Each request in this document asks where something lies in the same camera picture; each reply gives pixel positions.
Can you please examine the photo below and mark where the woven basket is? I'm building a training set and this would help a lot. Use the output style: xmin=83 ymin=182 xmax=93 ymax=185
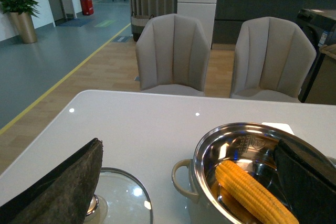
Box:
xmin=131 ymin=12 xmax=154 ymax=42

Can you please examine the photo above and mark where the white square coaster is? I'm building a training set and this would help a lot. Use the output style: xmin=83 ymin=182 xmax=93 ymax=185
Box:
xmin=262 ymin=122 xmax=294 ymax=135

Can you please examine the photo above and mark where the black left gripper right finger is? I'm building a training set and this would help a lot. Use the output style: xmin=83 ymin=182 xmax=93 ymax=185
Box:
xmin=273 ymin=140 xmax=335 ymax=223

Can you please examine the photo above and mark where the glass pot lid with knob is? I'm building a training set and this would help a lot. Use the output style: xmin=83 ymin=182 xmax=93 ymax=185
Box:
xmin=84 ymin=167 xmax=153 ymax=223

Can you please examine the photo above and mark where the dark kitchen counter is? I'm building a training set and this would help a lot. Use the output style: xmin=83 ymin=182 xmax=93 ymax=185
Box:
xmin=212 ymin=0 xmax=335 ymax=44

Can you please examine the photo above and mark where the beige chair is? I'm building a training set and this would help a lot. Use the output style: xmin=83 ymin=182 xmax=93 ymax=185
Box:
xmin=135 ymin=14 xmax=211 ymax=97
xmin=230 ymin=17 xmax=317 ymax=103

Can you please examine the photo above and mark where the beige chair left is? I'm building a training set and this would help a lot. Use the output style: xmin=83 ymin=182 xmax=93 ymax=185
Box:
xmin=135 ymin=14 xmax=211 ymax=97

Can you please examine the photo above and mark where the yellow corn cob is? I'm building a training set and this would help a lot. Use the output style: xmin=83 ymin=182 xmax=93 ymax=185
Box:
xmin=215 ymin=160 xmax=299 ymax=223

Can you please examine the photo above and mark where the beige chair right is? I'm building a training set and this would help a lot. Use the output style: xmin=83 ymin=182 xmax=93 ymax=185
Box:
xmin=230 ymin=17 xmax=317 ymax=103

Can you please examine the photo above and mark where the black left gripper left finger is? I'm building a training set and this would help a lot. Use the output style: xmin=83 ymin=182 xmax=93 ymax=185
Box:
xmin=1 ymin=138 xmax=103 ymax=223

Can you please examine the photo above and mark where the red bin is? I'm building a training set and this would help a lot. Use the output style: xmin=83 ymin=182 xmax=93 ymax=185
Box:
xmin=80 ymin=0 xmax=94 ymax=15

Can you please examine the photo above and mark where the green potted plant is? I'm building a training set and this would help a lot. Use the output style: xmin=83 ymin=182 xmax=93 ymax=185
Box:
xmin=1 ymin=0 xmax=39 ymax=44

